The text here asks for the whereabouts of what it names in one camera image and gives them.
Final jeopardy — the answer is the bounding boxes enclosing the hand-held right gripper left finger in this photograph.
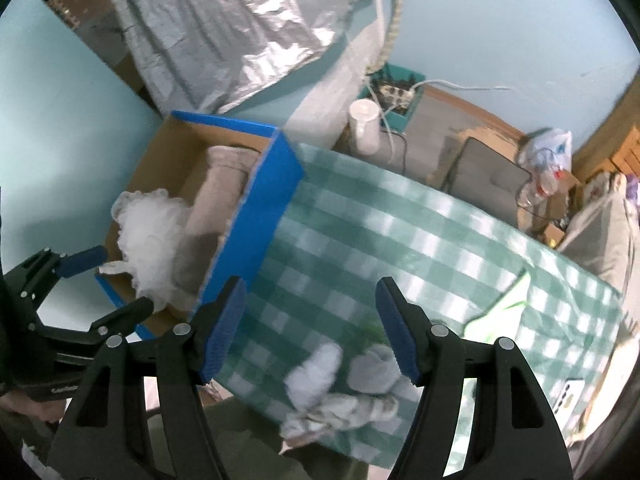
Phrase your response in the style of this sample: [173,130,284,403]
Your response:
[47,276,248,480]

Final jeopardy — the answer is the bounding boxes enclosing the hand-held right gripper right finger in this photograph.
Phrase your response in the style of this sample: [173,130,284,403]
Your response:
[375,276,573,480]

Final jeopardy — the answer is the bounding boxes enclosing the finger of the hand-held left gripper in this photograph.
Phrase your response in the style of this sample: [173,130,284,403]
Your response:
[45,296,155,356]
[9,246,107,313]

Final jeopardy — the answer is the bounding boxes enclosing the grey sock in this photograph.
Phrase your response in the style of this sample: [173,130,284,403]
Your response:
[347,344,416,396]

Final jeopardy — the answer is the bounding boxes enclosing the white mesh bath pouf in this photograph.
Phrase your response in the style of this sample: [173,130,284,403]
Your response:
[111,188,193,311]

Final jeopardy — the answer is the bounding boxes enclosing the white sock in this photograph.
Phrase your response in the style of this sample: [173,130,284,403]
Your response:
[285,342,343,411]

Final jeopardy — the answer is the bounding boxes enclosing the green cloth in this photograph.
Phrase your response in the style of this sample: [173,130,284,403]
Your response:
[462,270,533,341]

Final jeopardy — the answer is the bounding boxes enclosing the blue cardboard box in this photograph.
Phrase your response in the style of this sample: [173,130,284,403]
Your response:
[95,110,306,343]

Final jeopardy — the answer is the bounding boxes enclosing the person's left hand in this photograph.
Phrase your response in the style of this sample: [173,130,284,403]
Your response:
[0,392,66,423]

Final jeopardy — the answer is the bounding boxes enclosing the green checkered tablecloth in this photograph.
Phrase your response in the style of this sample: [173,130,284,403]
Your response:
[210,142,631,471]

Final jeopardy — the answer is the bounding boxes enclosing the grey plush towel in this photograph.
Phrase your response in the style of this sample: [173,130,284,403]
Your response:
[172,146,261,311]

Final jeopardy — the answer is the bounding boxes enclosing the clear plastic bottle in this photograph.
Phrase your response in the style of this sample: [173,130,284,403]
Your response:
[517,167,568,211]

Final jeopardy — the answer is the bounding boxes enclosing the teal basket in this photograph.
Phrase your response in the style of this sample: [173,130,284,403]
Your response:
[357,63,426,131]

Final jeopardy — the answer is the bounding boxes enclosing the white plastic bag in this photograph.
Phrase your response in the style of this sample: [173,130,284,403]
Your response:
[517,129,573,173]

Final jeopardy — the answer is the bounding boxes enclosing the white power strip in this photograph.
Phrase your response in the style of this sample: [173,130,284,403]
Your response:
[380,82,416,106]

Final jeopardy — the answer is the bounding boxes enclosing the white hanging cloth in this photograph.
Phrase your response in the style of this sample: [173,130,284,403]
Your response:
[287,15,396,151]

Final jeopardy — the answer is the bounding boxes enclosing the silver foil sheet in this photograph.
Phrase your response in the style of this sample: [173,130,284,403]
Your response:
[95,0,396,116]

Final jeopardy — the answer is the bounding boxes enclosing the wooden cabinet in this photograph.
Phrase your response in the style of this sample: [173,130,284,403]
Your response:
[575,125,640,186]

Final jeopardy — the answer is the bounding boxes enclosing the black cable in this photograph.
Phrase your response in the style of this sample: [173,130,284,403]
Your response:
[382,127,408,166]

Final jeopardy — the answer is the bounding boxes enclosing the white cable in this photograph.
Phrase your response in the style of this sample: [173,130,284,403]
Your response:
[410,79,513,93]

